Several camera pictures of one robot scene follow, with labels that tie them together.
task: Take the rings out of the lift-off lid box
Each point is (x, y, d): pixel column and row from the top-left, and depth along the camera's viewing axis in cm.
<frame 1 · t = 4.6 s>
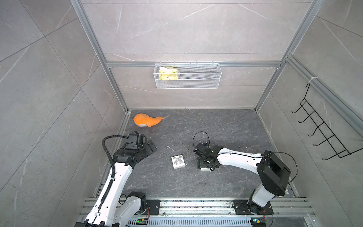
left hand: (148, 147, 78), fingers open
right hand: (204, 164, 87), fingers open
white gift box with bow: (178, 161, 89), point 3 cm above the table
orange plush whale: (143, 120, 105), point 8 cm above the table

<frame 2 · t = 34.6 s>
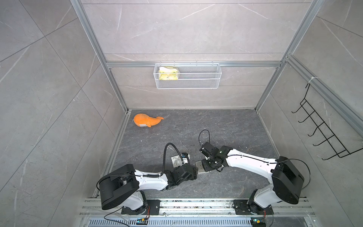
left hand: (196, 168, 84), fingers open
right hand: (206, 166, 84), fingers open
the named things where they were.

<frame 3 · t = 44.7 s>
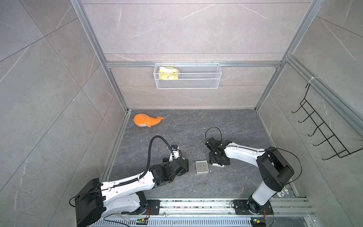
left hand: (182, 158, 80), fingers open
right hand: (217, 161, 91), fingers open
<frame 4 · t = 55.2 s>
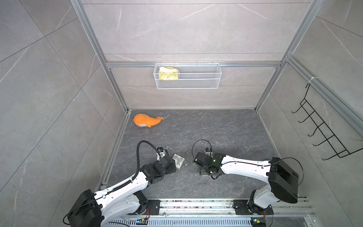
left hand: (168, 162, 84), fingers open
right hand: (205, 170, 84), fingers open
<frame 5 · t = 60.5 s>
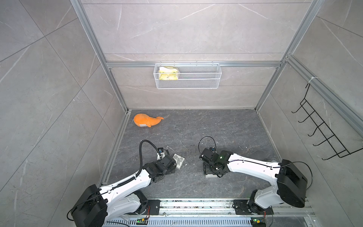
left hand: (167, 163, 85), fingers open
right hand: (210, 170, 82), fingers open
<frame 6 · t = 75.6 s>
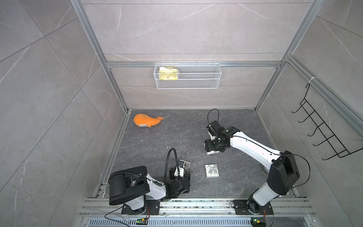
left hand: (185, 168, 86), fingers open
right hand: (211, 147, 85), fingers open
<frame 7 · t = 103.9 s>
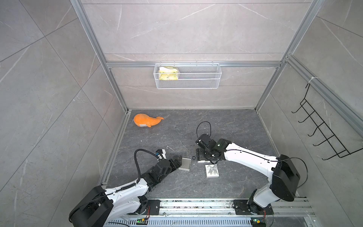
left hand: (179, 158, 84), fingers open
right hand: (202, 155, 83), fingers open
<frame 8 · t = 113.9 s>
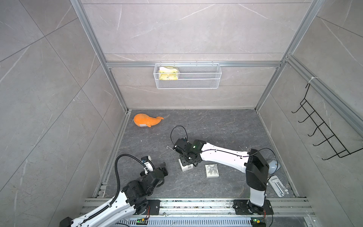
left hand: (161, 165, 81), fingers open
right hand: (186, 160, 82), fingers open
white rectangular holder: (275, 182, 82), point 2 cm above the table
